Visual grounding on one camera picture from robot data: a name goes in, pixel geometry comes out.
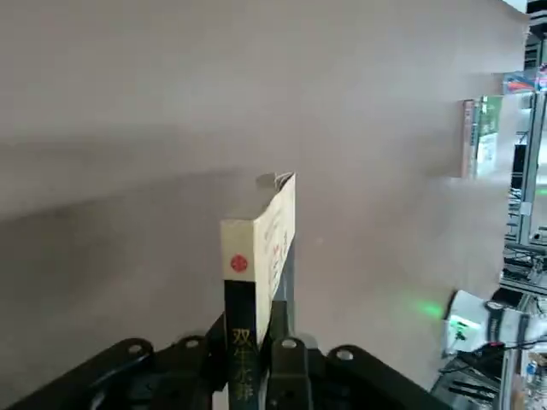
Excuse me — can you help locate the dark book with hands cover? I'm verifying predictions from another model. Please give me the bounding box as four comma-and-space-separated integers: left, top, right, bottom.
220, 172, 297, 410

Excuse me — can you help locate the aluminium frame rack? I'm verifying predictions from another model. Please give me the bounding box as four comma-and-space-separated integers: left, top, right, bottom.
503, 0, 547, 300

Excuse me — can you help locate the green and white book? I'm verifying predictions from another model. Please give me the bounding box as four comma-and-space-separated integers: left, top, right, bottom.
460, 96, 505, 179

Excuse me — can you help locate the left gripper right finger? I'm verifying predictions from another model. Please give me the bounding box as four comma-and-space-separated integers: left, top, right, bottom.
263, 300, 454, 410

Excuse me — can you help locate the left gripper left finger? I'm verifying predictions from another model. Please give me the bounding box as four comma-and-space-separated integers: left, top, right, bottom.
6, 310, 230, 410

